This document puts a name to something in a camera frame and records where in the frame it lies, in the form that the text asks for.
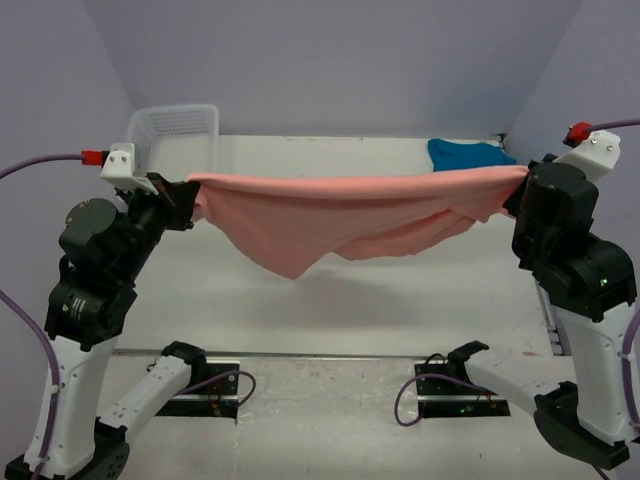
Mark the white plastic basket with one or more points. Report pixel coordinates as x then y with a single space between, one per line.
176 140

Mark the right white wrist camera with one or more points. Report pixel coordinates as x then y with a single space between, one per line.
595 153

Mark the blue folded t shirt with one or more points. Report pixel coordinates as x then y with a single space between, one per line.
450 156

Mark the pink t shirt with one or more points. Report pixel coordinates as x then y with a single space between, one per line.
286 225

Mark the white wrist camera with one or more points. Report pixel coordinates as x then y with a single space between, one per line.
120 167
595 153

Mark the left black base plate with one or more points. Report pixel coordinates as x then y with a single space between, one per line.
218 399

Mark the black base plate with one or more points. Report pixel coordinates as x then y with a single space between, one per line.
218 399
440 398

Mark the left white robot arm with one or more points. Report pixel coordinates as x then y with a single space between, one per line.
104 251

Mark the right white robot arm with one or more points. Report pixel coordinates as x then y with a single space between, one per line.
591 284

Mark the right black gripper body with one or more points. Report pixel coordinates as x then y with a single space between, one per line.
521 237

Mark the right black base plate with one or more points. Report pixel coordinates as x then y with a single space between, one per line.
440 398

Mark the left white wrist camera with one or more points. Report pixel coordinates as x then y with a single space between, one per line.
120 167

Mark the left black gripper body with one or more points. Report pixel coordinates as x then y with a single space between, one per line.
148 215

